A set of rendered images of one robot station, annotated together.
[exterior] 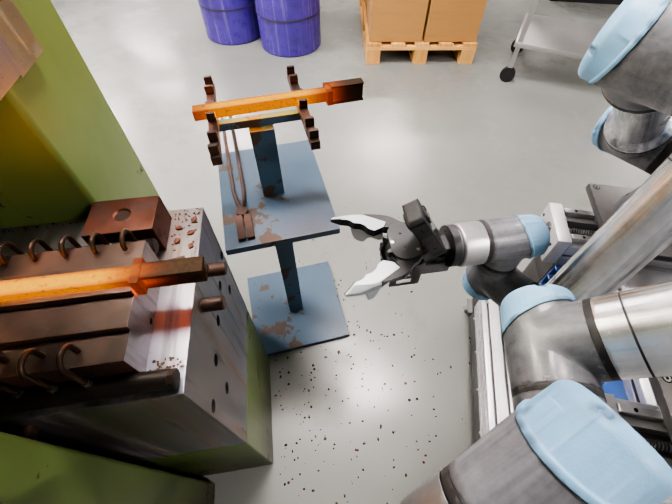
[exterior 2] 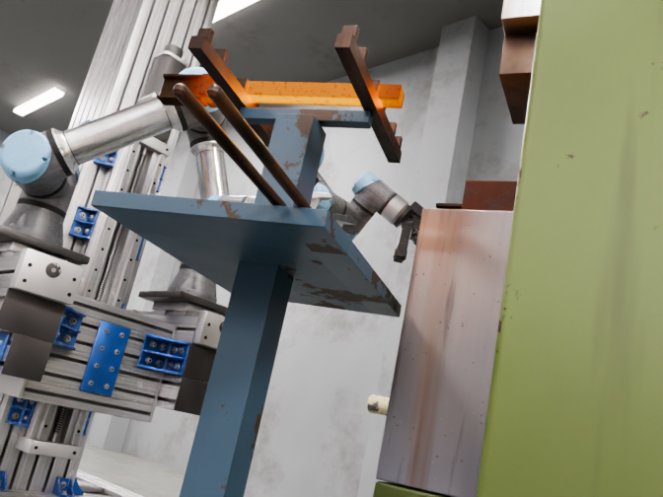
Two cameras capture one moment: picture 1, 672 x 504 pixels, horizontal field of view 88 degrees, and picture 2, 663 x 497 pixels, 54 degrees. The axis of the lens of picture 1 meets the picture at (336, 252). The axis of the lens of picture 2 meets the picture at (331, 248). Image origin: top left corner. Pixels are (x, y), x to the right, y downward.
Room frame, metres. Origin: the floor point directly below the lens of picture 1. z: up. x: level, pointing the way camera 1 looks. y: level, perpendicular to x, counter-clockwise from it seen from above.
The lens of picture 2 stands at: (1.43, 0.75, 0.51)
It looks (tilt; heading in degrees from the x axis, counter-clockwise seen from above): 16 degrees up; 215
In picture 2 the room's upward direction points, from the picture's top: 12 degrees clockwise
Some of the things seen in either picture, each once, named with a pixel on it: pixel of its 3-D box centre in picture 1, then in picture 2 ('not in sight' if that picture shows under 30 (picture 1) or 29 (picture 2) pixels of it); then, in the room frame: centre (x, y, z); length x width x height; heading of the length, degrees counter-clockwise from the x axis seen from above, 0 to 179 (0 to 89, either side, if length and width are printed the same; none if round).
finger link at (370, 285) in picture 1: (372, 287); (334, 226); (0.28, -0.06, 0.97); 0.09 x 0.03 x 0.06; 135
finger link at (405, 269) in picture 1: (396, 264); not in sight; (0.31, -0.09, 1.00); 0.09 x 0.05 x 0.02; 135
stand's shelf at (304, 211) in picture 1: (273, 190); (268, 262); (0.76, 0.18, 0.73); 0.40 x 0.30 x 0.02; 14
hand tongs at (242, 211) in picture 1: (234, 165); (310, 227); (0.85, 0.31, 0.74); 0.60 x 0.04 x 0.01; 16
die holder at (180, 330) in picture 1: (98, 352); (591, 381); (0.28, 0.53, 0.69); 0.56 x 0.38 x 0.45; 99
